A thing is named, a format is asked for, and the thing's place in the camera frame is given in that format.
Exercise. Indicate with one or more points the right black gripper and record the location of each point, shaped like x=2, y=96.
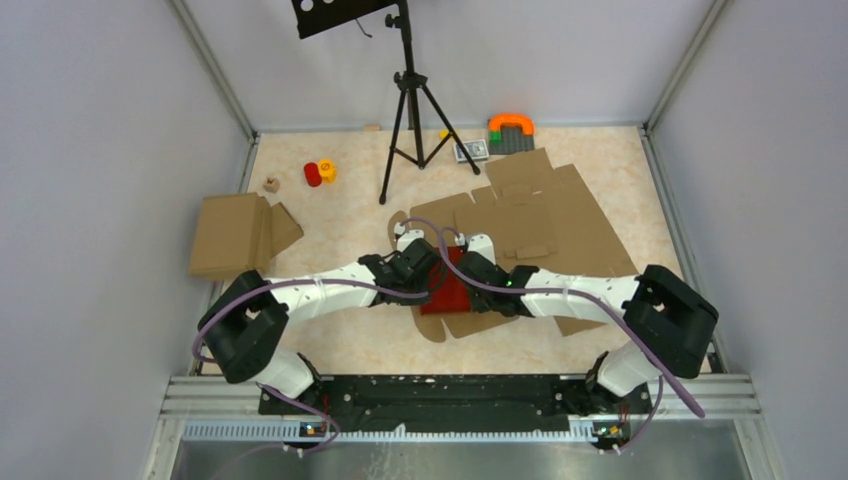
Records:
x=477, y=305

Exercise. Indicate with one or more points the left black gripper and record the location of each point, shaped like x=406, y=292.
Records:
x=413, y=300

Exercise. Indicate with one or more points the red paper box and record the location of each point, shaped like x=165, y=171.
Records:
x=448, y=295

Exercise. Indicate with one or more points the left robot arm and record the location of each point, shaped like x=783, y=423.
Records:
x=241, y=332

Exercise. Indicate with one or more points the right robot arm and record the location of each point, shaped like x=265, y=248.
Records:
x=669, y=325

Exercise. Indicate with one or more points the folded brown cardboard box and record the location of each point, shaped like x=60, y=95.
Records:
x=240, y=232

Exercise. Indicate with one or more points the large flat cardboard sheet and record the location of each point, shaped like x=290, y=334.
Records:
x=535, y=214

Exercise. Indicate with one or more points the playing card deck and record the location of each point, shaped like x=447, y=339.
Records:
x=477, y=149

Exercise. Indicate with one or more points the yellow toy block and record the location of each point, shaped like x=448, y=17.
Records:
x=327, y=170

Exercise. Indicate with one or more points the red cylinder toy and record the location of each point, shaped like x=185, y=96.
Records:
x=312, y=174

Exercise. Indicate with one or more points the orange arch toy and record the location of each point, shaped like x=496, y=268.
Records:
x=512, y=120

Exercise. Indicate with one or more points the small wooden cube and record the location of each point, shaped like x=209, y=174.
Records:
x=271, y=184

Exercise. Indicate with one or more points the black perforated plate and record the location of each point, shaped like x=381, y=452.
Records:
x=317, y=16

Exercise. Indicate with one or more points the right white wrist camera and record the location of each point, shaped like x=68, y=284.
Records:
x=479, y=243

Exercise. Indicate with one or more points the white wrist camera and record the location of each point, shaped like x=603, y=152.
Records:
x=405, y=236
x=479, y=243

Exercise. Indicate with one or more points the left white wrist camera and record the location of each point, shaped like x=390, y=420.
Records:
x=405, y=236

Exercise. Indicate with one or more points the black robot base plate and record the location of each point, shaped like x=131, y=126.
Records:
x=498, y=403

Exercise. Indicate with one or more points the black camera tripod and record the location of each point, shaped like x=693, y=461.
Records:
x=410, y=83

